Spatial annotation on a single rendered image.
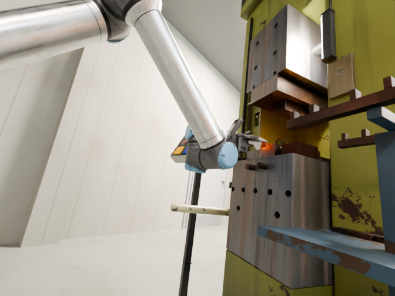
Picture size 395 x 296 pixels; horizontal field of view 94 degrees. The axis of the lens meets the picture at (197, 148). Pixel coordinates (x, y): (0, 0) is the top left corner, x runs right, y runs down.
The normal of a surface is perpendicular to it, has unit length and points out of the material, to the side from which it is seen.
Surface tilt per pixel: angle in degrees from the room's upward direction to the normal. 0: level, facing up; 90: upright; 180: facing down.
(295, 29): 90
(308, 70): 90
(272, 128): 90
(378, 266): 90
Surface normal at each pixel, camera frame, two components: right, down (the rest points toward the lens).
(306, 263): 0.41, -0.15
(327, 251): -0.89, -0.22
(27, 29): 0.73, 0.11
